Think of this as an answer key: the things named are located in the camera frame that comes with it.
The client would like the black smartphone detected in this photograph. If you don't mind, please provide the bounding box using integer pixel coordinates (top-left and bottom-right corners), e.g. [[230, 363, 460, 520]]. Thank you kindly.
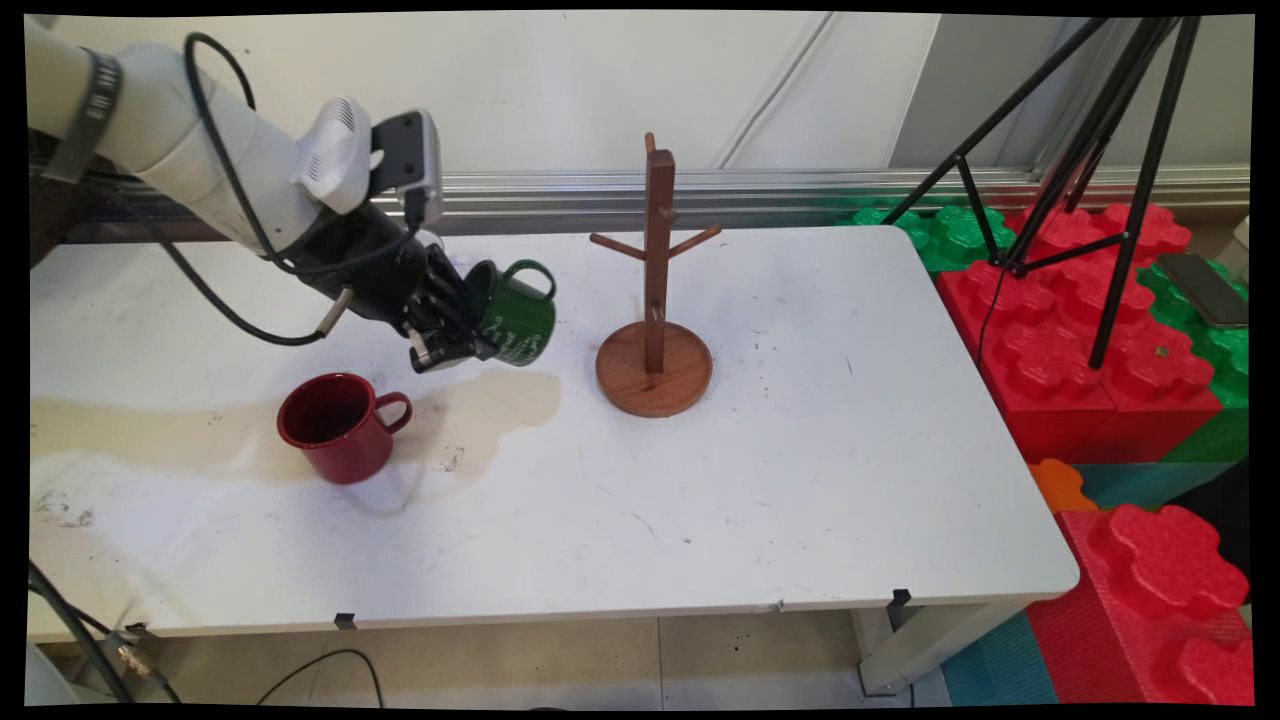
[[1155, 253, 1250, 330]]

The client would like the black cable with connector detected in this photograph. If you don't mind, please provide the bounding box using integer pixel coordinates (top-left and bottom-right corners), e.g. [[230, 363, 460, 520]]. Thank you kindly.
[[27, 560, 183, 705]]

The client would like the wooden mug tree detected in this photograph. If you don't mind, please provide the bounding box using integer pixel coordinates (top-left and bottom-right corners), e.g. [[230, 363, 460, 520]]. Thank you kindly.
[[588, 132, 723, 418]]

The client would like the green enamel mug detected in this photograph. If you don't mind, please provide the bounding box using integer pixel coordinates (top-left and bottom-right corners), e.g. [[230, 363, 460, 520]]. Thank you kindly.
[[465, 258, 559, 369]]

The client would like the black tripod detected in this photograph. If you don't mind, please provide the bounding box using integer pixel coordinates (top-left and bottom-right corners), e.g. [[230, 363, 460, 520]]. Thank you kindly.
[[880, 15, 1202, 372]]

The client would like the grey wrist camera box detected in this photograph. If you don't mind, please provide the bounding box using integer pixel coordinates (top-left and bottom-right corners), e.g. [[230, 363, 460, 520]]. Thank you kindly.
[[369, 109, 445, 232]]

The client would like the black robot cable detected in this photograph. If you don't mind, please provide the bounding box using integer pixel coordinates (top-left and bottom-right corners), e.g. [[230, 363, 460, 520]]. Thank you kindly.
[[100, 32, 433, 348]]

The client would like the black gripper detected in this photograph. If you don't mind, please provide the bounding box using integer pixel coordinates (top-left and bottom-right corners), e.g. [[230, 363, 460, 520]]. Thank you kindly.
[[289, 205, 499, 374]]

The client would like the aluminium wall rail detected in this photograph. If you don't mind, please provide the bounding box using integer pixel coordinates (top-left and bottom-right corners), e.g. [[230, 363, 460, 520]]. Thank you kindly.
[[430, 167, 1251, 239]]

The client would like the red enamel mug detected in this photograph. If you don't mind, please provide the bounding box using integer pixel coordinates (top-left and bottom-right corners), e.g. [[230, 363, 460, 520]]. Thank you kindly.
[[277, 373, 414, 486]]

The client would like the large red foam block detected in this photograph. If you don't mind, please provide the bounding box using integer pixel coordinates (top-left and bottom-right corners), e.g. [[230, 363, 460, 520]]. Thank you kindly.
[[935, 200, 1224, 465]]

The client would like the green foam block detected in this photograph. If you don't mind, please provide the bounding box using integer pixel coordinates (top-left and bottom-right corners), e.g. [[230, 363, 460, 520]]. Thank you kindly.
[[1140, 258, 1251, 464], [835, 205, 1017, 274]]

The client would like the black floor cable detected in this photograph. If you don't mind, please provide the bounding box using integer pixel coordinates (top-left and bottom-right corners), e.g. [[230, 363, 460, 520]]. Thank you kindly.
[[257, 648, 387, 709]]

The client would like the white table leg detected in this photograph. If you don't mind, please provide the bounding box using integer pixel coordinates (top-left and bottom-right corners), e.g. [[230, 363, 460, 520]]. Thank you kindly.
[[850, 598, 1031, 697]]

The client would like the black arm strap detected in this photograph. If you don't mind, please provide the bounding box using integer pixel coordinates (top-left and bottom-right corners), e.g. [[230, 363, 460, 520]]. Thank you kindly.
[[44, 48, 124, 184]]

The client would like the orange foam block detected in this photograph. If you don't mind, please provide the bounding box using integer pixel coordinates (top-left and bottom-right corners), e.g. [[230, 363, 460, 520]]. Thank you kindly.
[[1030, 458, 1099, 514]]

